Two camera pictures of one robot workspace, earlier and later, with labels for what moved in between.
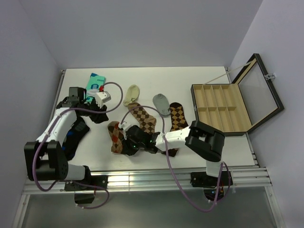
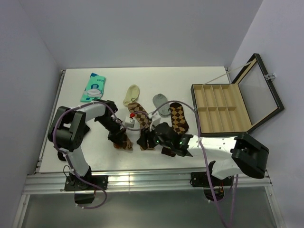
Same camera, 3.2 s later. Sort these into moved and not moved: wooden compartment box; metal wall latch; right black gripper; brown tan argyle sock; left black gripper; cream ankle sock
Moved: left black gripper; right black gripper
Not moved: metal wall latch; wooden compartment box; cream ankle sock; brown tan argyle sock
